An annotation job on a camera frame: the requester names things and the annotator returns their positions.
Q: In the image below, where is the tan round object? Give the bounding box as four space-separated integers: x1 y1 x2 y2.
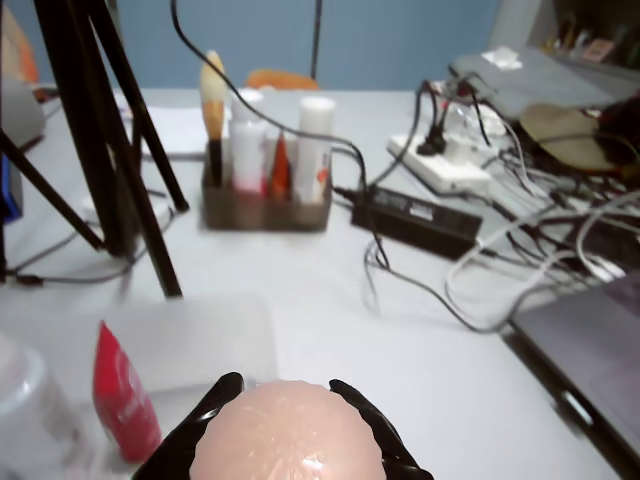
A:
519 104 619 171

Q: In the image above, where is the white power strip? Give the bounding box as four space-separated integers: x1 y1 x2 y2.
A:
387 132 494 196

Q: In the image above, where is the white charger plug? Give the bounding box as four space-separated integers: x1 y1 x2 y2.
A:
444 137 474 164

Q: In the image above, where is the pink lotion bottle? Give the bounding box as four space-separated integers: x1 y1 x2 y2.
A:
190 379 389 480

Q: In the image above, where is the black power plug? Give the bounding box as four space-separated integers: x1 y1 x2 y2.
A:
417 132 447 157

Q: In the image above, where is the orange cloth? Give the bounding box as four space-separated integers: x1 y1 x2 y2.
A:
244 68 321 92

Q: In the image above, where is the thin dark cable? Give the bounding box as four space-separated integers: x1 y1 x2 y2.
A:
0 219 171 289

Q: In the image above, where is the grey laptop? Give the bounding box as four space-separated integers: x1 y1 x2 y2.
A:
509 269 640 480

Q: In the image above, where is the white spray can orange print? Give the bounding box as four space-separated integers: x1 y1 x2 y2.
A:
294 96 336 204

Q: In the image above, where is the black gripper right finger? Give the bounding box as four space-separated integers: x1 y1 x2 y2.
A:
327 378 435 480

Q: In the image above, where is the white paper sheet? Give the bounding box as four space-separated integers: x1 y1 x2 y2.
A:
114 89 211 161

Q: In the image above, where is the frosted plastic bin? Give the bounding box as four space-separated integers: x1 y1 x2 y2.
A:
0 294 281 474

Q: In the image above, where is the red hand cream tube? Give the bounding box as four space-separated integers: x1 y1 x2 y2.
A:
92 319 164 464

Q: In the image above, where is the white pink bottle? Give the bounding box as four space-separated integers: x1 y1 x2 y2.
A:
228 89 266 195

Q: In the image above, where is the black camera tripod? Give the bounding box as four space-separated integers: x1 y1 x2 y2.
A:
0 0 190 300

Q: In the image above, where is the orange tube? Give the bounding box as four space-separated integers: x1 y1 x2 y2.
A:
269 132 294 201

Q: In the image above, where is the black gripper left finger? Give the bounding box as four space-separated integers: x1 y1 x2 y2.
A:
130 371 247 480

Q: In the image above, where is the black power adapter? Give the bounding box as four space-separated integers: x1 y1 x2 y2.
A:
349 184 484 261

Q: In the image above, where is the long black cable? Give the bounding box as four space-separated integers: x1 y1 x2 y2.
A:
169 0 484 334

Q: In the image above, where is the brown translucent organizer box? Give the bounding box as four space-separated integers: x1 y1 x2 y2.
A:
201 139 334 232

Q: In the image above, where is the white cable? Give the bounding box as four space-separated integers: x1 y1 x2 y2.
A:
444 194 640 334

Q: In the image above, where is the makeup brush black handle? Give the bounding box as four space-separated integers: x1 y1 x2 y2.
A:
199 49 227 189

